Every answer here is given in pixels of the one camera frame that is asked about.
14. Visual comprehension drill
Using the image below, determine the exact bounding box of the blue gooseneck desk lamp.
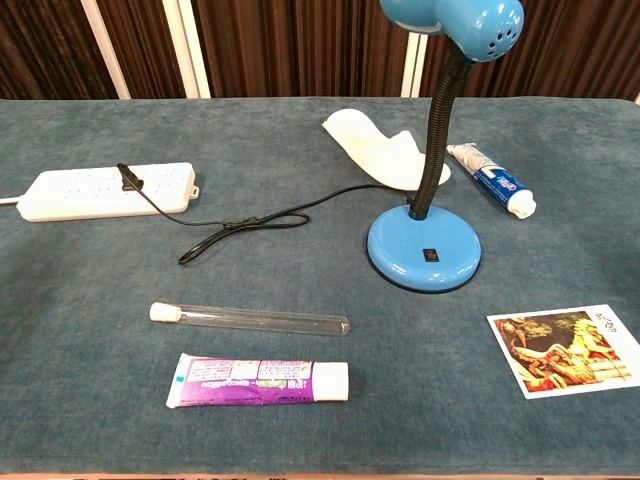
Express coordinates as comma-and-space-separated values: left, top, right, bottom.
366, 0, 526, 294

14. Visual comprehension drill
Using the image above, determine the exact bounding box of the white cloth slipper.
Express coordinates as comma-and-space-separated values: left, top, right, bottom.
321, 108, 452, 192

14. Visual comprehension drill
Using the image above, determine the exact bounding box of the clear capped test tube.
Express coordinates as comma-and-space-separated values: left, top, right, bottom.
149, 301, 351, 337

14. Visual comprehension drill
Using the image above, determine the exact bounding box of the blue-grey velvet table cloth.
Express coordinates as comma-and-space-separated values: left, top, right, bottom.
0, 96, 640, 476

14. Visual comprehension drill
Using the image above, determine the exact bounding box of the white power strip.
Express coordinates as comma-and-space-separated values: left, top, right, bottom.
0, 161, 200, 223

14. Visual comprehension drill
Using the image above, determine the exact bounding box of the black lamp power cord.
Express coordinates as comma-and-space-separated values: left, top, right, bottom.
116, 162, 416, 267

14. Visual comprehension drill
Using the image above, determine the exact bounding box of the dragon picture card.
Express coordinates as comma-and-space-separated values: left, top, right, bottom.
486, 303, 640, 400

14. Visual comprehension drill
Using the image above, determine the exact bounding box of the purple white cream tube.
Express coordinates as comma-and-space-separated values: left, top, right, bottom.
165, 352, 350, 410

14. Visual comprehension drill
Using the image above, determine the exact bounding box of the brown pleated curtain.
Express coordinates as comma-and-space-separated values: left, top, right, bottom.
0, 0, 640, 101

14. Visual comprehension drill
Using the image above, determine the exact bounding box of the blue white toothpaste tube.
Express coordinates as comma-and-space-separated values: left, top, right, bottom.
446, 142, 537, 220

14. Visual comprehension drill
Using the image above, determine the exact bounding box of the white curtain frame post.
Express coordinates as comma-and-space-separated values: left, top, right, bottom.
80, 0, 132, 100
400, 32, 429, 99
162, 0, 212, 100

